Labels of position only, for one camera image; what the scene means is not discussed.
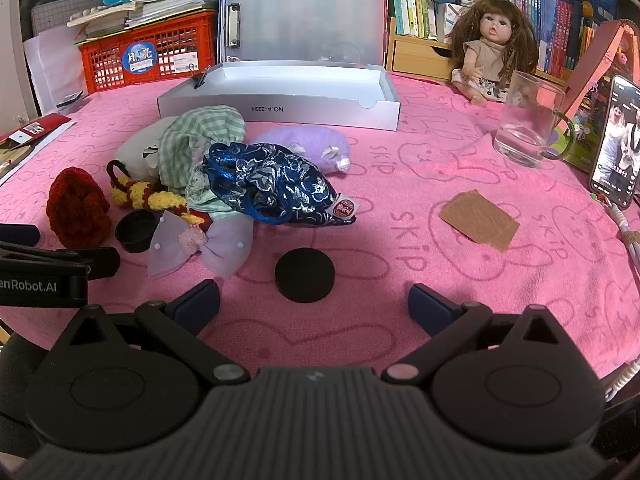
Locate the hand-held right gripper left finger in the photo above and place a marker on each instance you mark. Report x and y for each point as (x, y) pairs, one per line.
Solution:
(197, 302)

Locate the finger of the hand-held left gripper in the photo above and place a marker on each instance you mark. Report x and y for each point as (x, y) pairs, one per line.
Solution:
(20, 235)
(102, 262)

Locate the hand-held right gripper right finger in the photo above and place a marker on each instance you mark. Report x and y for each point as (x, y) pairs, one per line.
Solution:
(430, 305)

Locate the black round cup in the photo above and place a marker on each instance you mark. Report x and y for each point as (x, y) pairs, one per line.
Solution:
(132, 235)

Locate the red crocheted pouch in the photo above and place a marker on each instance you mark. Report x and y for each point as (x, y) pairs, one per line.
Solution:
(77, 210)

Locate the purple bow hair clip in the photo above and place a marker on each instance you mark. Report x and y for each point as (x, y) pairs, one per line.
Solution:
(225, 247)

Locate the yellow red crocheted toy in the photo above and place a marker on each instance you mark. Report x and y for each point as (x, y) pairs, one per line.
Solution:
(160, 200)

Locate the black round lid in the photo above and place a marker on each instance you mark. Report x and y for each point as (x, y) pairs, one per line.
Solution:
(304, 275)

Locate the green checked cloth pouch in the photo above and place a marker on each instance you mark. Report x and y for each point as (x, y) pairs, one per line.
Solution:
(200, 130)

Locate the purple plush pouch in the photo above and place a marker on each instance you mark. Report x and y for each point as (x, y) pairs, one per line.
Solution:
(300, 142)

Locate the white box with translucent lid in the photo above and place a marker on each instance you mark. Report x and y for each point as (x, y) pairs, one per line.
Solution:
(300, 110)

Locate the pink printed towel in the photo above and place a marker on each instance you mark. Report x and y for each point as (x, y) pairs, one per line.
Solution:
(400, 260)

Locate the wooden board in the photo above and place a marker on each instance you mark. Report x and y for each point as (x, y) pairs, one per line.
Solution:
(15, 157)

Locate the white paper sheet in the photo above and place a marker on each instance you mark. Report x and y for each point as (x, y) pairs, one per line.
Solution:
(47, 141)

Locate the brown cardboard piece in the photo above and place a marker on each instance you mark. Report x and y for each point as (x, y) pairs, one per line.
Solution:
(480, 220)

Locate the red envelope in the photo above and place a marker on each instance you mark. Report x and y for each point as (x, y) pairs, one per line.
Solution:
(40, 127)

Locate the small black device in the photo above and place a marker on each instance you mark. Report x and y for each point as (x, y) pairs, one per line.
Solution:
(70, 100)

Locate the white paper bag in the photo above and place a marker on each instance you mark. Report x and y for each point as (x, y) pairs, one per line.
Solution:
(50, 70)

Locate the clear glass mug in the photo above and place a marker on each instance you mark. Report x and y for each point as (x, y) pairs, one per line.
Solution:
(525, 125)

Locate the black binder clip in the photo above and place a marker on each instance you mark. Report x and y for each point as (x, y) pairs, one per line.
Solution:
(199, 80)

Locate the red plastic crate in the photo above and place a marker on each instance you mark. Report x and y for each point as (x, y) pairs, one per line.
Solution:
(150, 60)

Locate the grey grid board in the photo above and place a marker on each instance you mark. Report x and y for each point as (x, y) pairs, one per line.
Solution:
(55, 15)

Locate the smartphone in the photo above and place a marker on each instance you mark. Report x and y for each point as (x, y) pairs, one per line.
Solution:
(617, 150)

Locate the wooden drawer organizer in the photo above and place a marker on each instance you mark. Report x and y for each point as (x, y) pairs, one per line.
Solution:
(415, 57)

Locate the brown haired baby doll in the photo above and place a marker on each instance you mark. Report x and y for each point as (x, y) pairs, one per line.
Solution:
(492, 55)

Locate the white printed carton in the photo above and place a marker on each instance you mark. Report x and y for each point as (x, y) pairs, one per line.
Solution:
(452, 22)

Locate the pink cardboard toy house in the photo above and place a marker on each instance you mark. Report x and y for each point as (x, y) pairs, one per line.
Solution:
(600, 60)

